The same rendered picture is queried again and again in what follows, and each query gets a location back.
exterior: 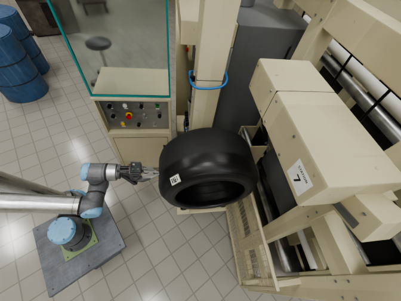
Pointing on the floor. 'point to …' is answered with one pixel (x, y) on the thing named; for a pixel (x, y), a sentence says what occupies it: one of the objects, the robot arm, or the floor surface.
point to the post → (211, 57)
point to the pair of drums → (19, 60)
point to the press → (39, 17)
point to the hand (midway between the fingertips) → (157, 174)
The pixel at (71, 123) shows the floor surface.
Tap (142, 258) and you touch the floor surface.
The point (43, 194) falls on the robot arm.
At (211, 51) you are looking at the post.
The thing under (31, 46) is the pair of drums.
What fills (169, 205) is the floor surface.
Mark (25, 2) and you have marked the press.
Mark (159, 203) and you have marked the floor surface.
